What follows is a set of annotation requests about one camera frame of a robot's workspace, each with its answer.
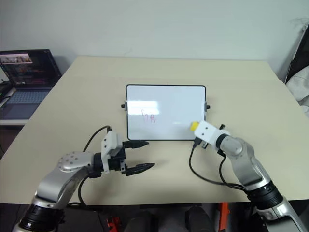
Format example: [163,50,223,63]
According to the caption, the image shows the dark rounded shape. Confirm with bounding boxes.
[184,206,214,232]

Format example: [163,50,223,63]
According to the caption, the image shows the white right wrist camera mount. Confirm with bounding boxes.
[194,120,225,147]

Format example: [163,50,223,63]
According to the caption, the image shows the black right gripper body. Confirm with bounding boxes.
[202,124,227,150]

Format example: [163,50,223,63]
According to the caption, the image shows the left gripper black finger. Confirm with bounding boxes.
[125,163,155,176]
[123,140,150,149]

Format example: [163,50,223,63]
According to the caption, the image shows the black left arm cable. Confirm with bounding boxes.
[77,125,113,206]

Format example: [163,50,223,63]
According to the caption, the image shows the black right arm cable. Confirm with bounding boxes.
[189,137,247,192]

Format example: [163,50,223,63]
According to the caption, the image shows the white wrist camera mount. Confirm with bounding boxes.
[194,120,225,147]
[100,130,123,175]

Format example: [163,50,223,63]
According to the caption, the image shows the black-framed small whiteboard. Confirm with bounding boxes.
[120,84,211,142]

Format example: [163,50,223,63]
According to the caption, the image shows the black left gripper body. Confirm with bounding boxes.
[108,141,128,175]

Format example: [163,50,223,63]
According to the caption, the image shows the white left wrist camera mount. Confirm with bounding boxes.
[100,130,123,175]

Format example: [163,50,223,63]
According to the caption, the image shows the white crumpled cloth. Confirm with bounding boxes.
[285,63,309,107]

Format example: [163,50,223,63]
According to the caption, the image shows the open grey laptop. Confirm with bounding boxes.
[0,49,62,120]

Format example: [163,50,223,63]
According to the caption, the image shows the tall orange part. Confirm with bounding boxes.
[218,202,230,232]

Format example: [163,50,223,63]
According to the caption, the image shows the small orange part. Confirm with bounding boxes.
[106,216,121,231]

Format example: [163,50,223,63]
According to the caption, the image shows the black panel with silver edge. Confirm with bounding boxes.
[284,23,309,84]

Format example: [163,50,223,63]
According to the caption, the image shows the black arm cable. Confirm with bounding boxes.
[77,125,113,206]
[189,137,247,192]

